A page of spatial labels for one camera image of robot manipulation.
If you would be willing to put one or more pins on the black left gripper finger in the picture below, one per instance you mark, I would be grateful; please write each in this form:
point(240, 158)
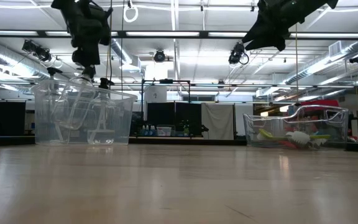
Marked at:
point(79, 56)
point(93, 56)

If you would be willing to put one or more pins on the black screen panel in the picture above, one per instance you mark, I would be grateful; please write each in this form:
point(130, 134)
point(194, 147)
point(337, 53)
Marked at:
point(166, 113)

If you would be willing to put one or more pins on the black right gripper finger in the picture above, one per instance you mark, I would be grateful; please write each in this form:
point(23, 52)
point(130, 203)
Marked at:
point(272, 43)
point(266, 31)

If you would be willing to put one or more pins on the clear plastic storage tub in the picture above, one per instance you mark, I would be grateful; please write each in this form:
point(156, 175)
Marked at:
point(123, 124)

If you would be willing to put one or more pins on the red storage bins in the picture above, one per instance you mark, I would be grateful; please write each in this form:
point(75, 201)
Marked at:
point(322, 103)

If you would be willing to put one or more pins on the long LED light bar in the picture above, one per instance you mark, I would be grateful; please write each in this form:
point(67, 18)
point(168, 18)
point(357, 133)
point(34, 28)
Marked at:
point(160, 33)
point(8, 32)
point(57, 33)
point(322, 35)

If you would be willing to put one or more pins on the grey hanging cloth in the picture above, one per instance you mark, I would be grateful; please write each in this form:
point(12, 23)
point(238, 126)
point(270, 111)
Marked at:
point(217, 121)

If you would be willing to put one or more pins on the red dish brush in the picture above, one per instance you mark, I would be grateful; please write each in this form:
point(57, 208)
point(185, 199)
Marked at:
point(287, 145)

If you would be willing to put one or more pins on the white paper sign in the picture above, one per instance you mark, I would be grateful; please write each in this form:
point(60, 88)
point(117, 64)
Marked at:
point(155, 95)

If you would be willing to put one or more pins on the silver air duct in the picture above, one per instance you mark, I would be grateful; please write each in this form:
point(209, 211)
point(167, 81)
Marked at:
point(11, 62)
point(121, 51)
point(322, 67)

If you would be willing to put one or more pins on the black pipe stand frame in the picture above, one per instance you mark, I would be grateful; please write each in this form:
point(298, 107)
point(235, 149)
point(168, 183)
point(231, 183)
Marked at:
point(166, 81)

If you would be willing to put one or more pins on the clear soap pump bottle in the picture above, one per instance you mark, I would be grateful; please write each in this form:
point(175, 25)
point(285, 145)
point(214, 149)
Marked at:
point(88, 73)
point(101, 137)

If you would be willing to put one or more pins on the clear plastic organizer bin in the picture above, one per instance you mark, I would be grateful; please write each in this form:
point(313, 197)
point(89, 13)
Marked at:
point(259, 124)

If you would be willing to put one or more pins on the white board panel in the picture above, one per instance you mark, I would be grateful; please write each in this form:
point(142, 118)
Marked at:
point(238, 121)

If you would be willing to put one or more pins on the clear plastic container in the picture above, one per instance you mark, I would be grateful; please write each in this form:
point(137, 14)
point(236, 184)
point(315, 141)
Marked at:
point(164, 131)

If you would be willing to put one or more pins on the white air vent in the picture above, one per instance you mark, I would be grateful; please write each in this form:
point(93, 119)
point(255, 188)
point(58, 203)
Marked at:
point(335, 48)

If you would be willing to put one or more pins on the black cabinet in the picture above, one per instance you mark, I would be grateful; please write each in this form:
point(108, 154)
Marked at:
point(2, 118)

